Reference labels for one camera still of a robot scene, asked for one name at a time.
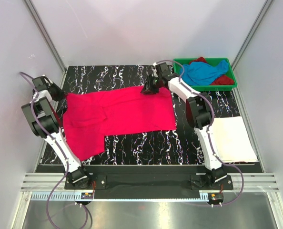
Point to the folded white t shirt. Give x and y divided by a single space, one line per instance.
232 141

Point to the dark red t shirt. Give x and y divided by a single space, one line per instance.
223 80

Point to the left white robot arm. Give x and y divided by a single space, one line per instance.
45 123

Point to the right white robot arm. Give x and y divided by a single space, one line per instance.
199 115

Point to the blue t shirt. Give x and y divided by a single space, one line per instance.
202 74

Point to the aluminium front rail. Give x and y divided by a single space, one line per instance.
251 182

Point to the black marble pattern mat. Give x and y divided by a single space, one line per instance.
177 147

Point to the pink t shirt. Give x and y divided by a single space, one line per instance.
91 117

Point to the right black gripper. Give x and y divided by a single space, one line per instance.
147 88

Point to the green plastic bin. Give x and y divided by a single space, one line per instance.
179 62

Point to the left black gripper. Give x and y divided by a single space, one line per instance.
61 93

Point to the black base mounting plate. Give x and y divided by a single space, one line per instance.
122 193

